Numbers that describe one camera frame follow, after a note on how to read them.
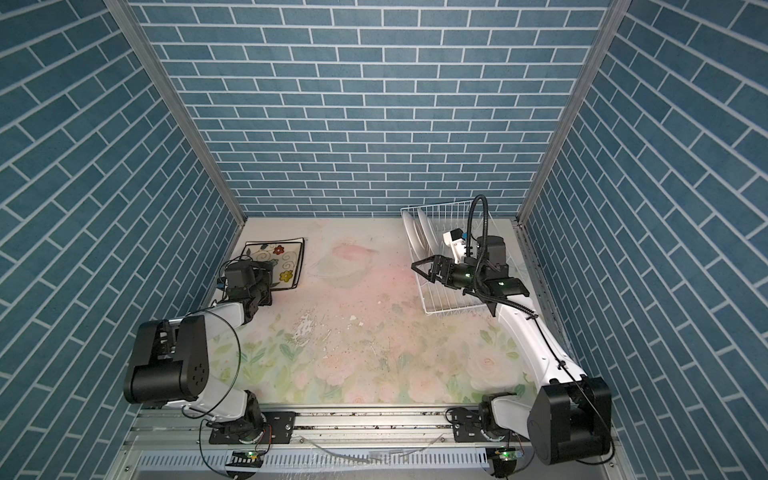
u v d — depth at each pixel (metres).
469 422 0.74
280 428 0.73
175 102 0.86
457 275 0.69
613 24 0.72
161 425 0.75
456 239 0.72
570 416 0.40
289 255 1.05
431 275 0.68
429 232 0.98
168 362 0.45
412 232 0.97
